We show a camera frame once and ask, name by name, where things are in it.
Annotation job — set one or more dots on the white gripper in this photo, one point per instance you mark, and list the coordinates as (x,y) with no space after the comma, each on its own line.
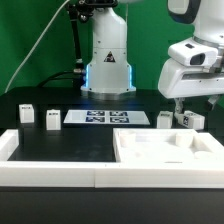
(195,68)

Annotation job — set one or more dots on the white square tabletop part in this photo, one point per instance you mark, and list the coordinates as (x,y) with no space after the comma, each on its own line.
(144,146)

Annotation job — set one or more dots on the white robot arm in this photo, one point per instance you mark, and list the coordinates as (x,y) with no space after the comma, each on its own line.
(108,73)

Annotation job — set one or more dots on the white tag sheet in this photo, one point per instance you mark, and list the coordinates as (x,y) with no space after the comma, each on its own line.
(109,117)

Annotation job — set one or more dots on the white U-shaped fence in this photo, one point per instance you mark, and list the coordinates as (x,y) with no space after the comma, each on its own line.
(199,174)

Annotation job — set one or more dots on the black camera pole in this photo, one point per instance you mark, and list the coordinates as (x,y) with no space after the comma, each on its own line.
(79,11)

